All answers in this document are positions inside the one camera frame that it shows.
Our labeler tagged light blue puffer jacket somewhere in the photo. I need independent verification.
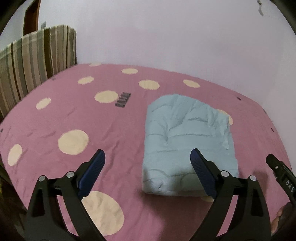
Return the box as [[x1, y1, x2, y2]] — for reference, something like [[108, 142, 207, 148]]
[[142, 94, 239, 197]]

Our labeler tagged person's right hand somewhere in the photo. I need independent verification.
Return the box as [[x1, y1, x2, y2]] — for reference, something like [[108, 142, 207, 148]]
[[271, 202, 293, 235]]

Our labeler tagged pink polka dot bedsheet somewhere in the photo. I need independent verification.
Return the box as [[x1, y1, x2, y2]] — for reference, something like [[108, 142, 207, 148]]
[[1, 64, 288, 240]]

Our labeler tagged striped headboard cushion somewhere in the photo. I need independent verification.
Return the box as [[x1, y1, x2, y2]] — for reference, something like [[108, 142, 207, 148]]
[[1, 25, 77, 117]]

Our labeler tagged brown wooden door frame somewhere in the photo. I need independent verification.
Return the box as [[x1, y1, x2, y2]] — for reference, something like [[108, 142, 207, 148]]
[[23, 0, 41, 35]]

